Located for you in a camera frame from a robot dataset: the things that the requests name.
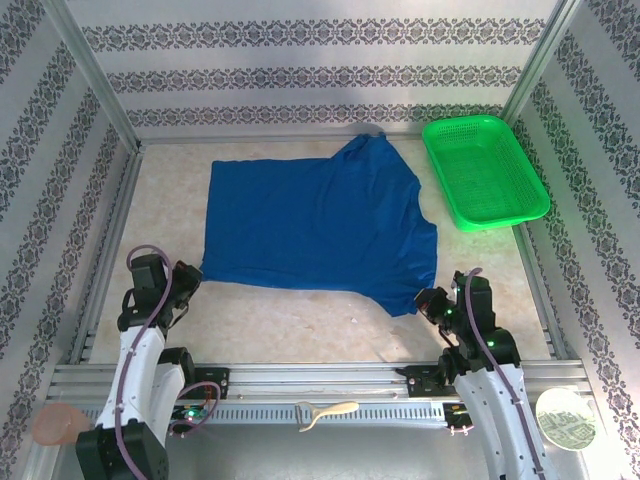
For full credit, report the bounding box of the blue printed t-shirt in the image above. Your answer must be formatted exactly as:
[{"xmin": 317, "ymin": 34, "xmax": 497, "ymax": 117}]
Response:
[{"xmin": 199, "ymin": 133, "xmax": 440, "ymax": 319}]

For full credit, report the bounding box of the small controller board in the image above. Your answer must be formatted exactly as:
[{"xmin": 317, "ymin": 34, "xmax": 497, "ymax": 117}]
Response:
[
  {"xmin": 443, "ymin": 402, "xmax": 489, "ymax": 422},
  {"xmin": 169, "ymin": 404, "xmax": 209, "ymax": 422}
]

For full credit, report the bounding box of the green perforated plastic basket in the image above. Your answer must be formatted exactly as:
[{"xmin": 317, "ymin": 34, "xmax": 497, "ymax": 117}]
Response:
[{"xmin": 421, "ymin": 114, "xmax": 552, "ymax": 233}]

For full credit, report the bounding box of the round QR code disc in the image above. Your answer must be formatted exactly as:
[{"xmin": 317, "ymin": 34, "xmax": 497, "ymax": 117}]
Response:
[{"xmin": 534, "ymin": 388, "xmax": 599, "ymax": 454}]

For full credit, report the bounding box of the cream plastic peeler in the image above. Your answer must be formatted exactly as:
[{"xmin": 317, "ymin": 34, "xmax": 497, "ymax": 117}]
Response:
[{"xmin": 294, "ymin": 400, "xmax": 361, "ymax": 434}]

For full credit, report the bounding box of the pink translucent disc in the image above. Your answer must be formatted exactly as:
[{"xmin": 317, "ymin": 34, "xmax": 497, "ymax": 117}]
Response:
[{"xmin": 32, "ymin": 403, "xmax": 93, "ymax": 446}]

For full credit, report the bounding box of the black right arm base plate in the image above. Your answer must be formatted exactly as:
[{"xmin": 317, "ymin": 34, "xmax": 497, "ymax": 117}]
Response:
[{"xmin": 403, "ymin": 364, "xmax": 461, "ymax": 400}]

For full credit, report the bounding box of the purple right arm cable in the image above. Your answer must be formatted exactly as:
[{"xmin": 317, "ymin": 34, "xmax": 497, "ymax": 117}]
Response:
[{"xmin": 449, "ymin": 267, "xmax": 547, "ymax": 480}]

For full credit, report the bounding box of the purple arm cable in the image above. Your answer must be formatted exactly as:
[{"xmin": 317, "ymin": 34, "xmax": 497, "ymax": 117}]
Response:
[
  {"xmin": 112, "ymin": 243, "xmax": 222, "ymax": 480},
  {"xmin": 449, "ymin": 267, "xmax": 547, "ymax": 480}
]

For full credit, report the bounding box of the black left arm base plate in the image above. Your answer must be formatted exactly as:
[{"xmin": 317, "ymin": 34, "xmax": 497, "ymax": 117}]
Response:
[{"xmin": 189, "ymin": 367, "xmax": 232, "ymax": 401}]

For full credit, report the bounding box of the grey slotted cable duct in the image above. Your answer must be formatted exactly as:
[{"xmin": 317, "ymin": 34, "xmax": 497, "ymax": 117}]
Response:
[{"xmin": 79, "ymin": 401, "xmax": 544, "ymax": 427}]

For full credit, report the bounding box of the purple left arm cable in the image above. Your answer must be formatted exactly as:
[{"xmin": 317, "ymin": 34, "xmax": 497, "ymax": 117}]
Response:
[{"xmin": 112, "ymin": 243, "xmax": 222, "ymax": 480}]

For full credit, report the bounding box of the aluminium frame post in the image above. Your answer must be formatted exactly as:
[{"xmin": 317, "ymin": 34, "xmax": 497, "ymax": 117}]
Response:
[
  {"xmin": 42, "ymin": 0, "xmax": 142, "ymax": 151},
  {"xmin": 501, "ymin": 0, "xmax": 585, "ymax": 121}
]

